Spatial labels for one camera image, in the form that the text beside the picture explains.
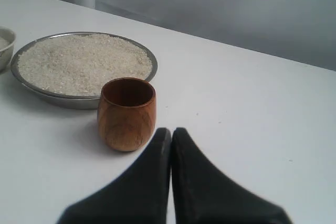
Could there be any round metal rice tray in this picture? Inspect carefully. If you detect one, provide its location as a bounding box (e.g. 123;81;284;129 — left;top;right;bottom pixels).
10;31;158;110

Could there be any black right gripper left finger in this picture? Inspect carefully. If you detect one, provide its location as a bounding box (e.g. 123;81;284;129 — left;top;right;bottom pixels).
58;127;172;223

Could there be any white ceramic rice bowl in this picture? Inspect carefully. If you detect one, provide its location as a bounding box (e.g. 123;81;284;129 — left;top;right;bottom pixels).
1;26;16;72

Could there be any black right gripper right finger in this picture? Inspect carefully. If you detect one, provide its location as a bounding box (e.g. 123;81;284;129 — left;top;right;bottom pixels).
171;127;292;223

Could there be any brown wooden cup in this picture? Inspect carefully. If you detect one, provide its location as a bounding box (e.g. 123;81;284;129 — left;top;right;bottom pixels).
97;77;156;152

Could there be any white curtain backdrop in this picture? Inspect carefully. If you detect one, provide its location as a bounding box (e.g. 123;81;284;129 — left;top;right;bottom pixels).
62;0;335;70

